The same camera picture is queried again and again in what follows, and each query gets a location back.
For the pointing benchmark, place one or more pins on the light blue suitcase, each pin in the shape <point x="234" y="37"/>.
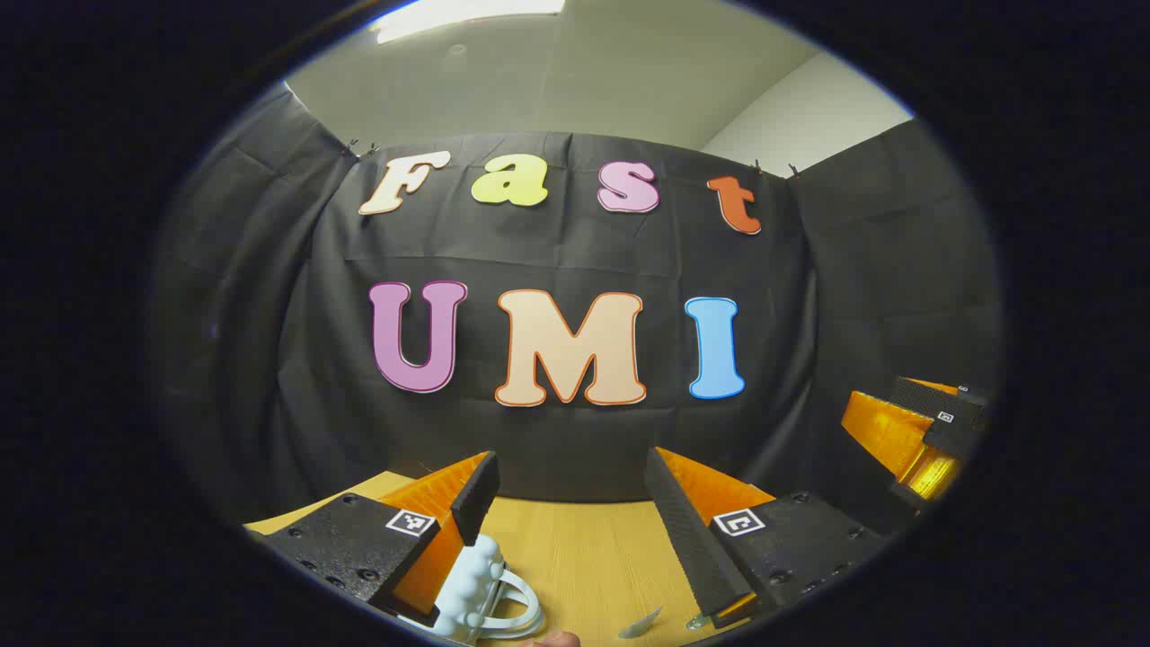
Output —
<point x="476" y="584"/>

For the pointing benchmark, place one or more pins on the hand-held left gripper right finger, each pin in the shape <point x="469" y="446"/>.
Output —
<point x="692" y="539"/>

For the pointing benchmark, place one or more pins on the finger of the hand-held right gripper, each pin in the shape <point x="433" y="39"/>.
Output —
<point x="948" y="436"/>
<point x="934" y="398"/>

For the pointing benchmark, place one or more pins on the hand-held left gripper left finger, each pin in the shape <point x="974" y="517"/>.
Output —
<point x="476" y="499"/>

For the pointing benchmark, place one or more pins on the black backdrop cloth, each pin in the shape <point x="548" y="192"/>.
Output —
<point x="557" y="252"/>

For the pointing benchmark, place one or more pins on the ceiling light panel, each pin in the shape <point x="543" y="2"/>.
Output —
<point x="467" y="16"/>

